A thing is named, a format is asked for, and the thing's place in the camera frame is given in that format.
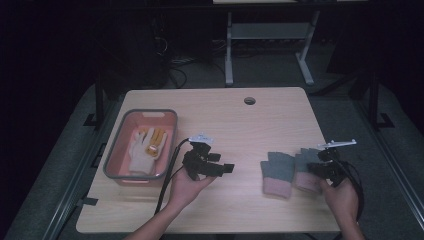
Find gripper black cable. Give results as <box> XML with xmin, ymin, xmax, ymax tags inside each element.
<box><xmin>339</xmin><ymin>160</ymin><xmax>365</xmax><ymax>224</ymax></box>
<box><xmin>154</xmin><ymin>137</ymin><xmax>192</xmax><ymax>215</ymax></box>

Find person's right hand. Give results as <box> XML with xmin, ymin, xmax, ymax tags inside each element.
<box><xmin>319</xmin><ymin>177</ymin><xmax>361</xmax><ymax>225</ymax></box>

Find black metal stand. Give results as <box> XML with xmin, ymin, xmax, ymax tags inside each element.
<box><xmin>366</xmin><ymin>68</ymin><xmax>395</xmax><ymax>130</ymax></box>
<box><xmin>83</xmin><ymin>74</ymin><xmax>107</xmax><ymax>128</ymax></box>

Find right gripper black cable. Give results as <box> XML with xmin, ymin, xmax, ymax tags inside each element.
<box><xmin>339</xmin><ymin>160</ymin><xmax>365</xmax><ymax>224</ymax></box>

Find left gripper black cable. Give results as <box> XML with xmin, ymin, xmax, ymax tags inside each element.
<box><xmin>154</xmin><ymin>137</ymin><xmax>192</xmax><ymax>215</ymax></box>

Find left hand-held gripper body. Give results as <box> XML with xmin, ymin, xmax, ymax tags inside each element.
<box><xmin>182</xmin><ymin>132</ymin><xmax>222</xmax><ymax>182</ymax></box>

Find pink basin with grey rim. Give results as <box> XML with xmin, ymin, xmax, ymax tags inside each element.
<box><xmin>103</xmin><ymin>108</ymin><xmax>179</xmax><ymax>185</ymax></box>

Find person's left hand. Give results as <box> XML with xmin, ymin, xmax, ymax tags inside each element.
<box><xmin>167</xmin><ymin>165</ymin><xmax>218</xmax><ymax>213</ymax></box>

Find grey metal rail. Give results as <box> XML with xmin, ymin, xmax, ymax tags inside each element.
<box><xmin>41</xmin><ymin>99</ymin><xmax>118</xmax><ymax>240</ymax></box>
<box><xmin>352</xmin><ymin>99</ymin><xmax>424</xmax><ymax>231</ymax></box>

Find cables on floor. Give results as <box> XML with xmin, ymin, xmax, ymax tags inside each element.
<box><xmin>166</xmin><ymin>57</ymin><xmax>198</xmax><ymax>88</ymax></box>

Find white metal desk frame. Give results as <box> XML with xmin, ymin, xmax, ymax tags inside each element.
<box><xmin>224</xmin><ymin>9</ymin><xmax>322</xmax><ymax>87</ymax></box>

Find beige glove with bear face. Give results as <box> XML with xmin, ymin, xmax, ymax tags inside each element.
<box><xmin>131</xmin><ymin>127</ymin><xmax>168</xmax><ymax>175</ymax></box>

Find grey and pink fingerless glove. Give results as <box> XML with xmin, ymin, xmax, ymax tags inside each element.
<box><xmin>260</xmin><ymin>151</ymin><xmax>296</xmax><ymax>200</ymax></box>
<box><xmin>294</xmin><ymin>147</ymin><xmax>325</xmax><ymax>194</ymax></box>

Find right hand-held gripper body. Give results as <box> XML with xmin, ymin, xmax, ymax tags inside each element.
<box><xmin>308</xmin><ymin>138</ymin><xmax>358</xmax><ymax>188</ymax></box>

